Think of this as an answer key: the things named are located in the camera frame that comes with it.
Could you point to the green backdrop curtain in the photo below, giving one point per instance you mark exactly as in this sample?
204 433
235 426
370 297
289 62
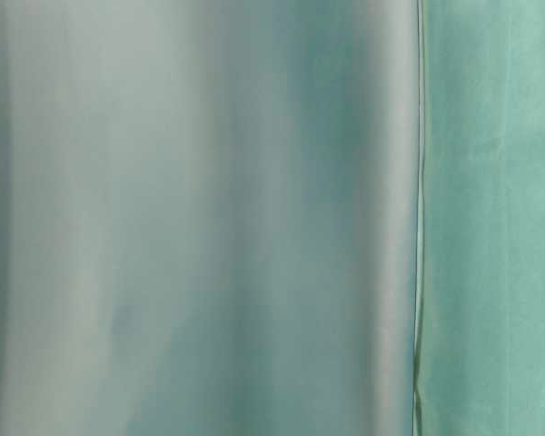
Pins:
208 217

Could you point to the green table cloth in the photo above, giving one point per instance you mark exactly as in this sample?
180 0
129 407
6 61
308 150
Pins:
481 344

